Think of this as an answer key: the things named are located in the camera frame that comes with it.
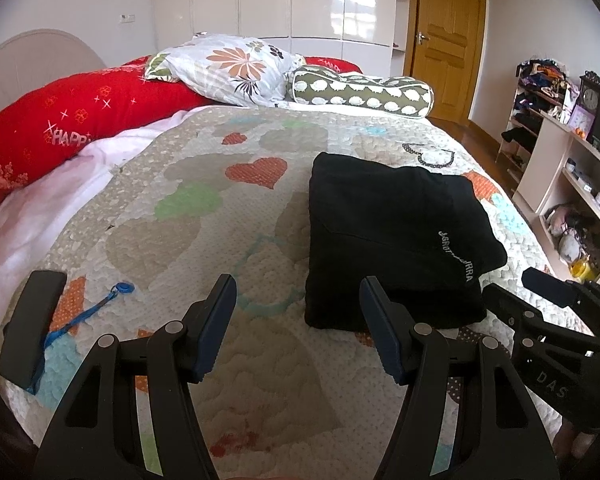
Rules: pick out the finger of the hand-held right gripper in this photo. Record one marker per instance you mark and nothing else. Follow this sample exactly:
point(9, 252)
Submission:
point(510, 310)
point(550, 286)

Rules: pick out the cluttered open shelf rack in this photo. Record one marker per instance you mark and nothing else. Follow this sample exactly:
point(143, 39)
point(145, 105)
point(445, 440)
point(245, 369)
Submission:
point(535, 105)

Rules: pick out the red embroidered pillow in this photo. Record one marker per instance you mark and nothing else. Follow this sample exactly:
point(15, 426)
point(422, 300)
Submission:
point(55, 110)

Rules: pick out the white media cabinet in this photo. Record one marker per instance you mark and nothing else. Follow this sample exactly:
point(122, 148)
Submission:
point(550, 170)

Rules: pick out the beige rounded headboard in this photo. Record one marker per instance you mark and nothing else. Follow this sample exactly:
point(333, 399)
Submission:
point(30, 55)

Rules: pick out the person's right hand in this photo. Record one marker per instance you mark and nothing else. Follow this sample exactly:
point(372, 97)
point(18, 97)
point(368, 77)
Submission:
point(575, 445)

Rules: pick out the heart patterned quilt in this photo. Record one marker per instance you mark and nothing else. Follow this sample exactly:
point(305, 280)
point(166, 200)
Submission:
point(205, 200)

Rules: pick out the black smartphone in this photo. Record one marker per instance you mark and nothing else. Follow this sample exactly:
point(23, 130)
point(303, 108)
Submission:
point(30, 325)

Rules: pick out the pink picture frame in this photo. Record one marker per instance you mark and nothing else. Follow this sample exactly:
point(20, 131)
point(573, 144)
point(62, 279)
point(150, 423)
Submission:
point(580, 122)

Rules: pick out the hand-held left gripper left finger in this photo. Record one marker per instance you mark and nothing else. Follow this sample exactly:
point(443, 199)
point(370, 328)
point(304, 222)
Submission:
point(215, 325)

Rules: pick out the glossy white wardrobe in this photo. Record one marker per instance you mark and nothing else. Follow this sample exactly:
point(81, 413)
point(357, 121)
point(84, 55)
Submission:
point(280, 0)

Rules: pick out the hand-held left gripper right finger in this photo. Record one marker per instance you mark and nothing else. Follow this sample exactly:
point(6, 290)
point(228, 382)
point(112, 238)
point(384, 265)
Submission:
point(380, 330)

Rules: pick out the white wall switch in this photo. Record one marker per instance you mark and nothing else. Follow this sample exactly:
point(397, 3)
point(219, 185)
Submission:
point(127, 18)

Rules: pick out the black pants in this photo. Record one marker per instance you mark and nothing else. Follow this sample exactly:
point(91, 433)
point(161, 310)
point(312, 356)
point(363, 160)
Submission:
point(380, 230)

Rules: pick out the dark mantel clock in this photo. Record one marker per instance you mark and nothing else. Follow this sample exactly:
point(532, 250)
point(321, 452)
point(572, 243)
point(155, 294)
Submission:
point(590, 92)

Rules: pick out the white floral pillow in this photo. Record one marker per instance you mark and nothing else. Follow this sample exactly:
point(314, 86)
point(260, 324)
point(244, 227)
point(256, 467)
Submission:
point(220, 67)

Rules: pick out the wooden door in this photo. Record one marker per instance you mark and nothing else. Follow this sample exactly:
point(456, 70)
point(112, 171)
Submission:
point(447, 40)

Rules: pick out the white bed sheet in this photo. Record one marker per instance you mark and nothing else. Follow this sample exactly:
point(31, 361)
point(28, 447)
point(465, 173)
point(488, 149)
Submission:
point(25, 230)

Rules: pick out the yellow toy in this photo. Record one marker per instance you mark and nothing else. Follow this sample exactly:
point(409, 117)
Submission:
point(581, 270)

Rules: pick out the pile of bags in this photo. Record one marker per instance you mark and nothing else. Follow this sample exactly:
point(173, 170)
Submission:
point(567, 230)

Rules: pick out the green dotted bolster pillow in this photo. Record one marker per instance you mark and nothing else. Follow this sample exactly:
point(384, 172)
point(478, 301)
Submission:
point(360, 91)

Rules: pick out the small red pillow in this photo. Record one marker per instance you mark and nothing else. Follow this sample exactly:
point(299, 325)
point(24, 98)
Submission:
point(332, 65)

